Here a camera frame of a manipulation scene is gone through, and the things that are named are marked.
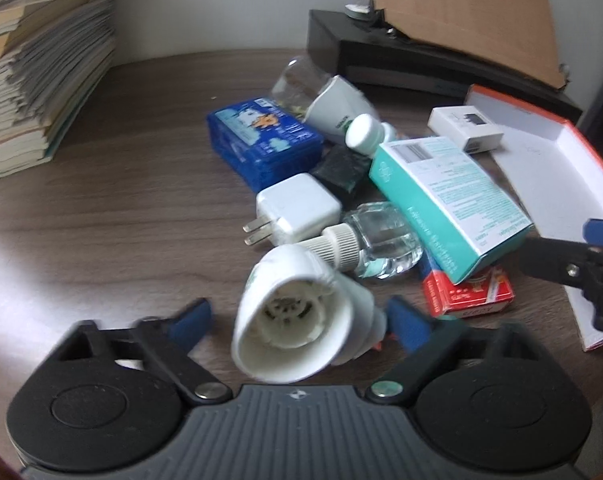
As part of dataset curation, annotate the playing cards pack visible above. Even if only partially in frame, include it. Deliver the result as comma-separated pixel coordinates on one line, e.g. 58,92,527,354
419,252,515,318

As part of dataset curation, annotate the wooden book stand board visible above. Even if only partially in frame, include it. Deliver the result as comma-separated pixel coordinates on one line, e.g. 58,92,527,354
374,0,566,89

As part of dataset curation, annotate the stack of books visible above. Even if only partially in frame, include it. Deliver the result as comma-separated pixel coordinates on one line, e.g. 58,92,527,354
0,0,116,178

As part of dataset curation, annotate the white plug-in diffuser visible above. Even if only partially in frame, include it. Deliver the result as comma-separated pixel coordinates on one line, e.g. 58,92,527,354
231,245,387,385

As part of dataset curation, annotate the white diffuser with bottle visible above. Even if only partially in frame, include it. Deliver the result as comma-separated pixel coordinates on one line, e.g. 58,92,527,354
270,55,379,144

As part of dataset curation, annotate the blue tin box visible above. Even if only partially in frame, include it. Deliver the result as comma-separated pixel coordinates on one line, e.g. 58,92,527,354
206,98,324,193

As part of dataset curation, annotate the teal white carton box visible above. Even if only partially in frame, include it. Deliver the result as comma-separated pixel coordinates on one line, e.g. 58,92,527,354
370,136,533,284

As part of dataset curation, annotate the clear glass refill bottle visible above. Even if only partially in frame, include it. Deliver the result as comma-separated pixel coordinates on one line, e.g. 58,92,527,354
297,200,425,281

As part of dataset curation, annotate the small black shiny block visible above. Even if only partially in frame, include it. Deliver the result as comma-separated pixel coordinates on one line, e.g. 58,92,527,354
311,145,372,200

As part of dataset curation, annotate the white charger retail box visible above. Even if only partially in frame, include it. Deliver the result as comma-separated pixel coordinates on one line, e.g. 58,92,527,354
427,105,503,154

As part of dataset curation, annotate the orange white box lid tray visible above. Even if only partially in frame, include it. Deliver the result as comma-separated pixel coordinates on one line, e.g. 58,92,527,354
466,84,603,352

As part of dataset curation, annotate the white pill bottle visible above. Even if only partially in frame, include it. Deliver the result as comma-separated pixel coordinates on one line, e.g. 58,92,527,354
345,114,397,158

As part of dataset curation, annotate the black monitor riser shelf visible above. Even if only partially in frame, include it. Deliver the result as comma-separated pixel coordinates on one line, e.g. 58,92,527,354
307,10,582,122

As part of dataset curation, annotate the white usb charger cube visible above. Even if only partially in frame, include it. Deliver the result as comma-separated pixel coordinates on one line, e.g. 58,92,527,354
243,174,341,246

